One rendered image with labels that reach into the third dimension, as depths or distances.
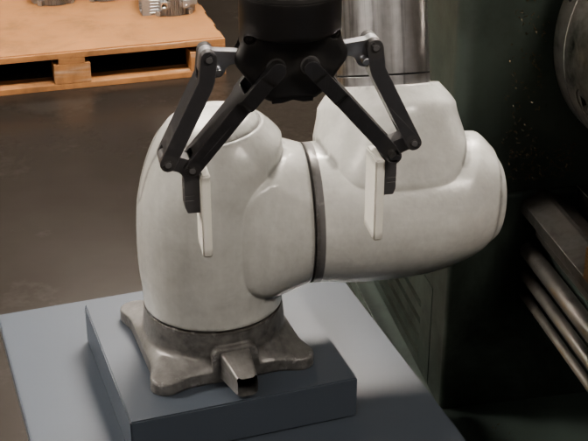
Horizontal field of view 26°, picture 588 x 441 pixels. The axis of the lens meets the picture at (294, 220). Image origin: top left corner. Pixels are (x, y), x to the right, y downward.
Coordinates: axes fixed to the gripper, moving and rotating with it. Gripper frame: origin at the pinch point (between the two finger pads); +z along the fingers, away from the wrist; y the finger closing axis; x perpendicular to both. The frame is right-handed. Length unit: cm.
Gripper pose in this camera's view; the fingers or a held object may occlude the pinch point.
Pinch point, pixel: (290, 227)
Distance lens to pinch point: 100.6
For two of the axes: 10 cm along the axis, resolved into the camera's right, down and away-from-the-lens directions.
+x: 2.1, 4.5, -8.7
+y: -9.8, 0.9, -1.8
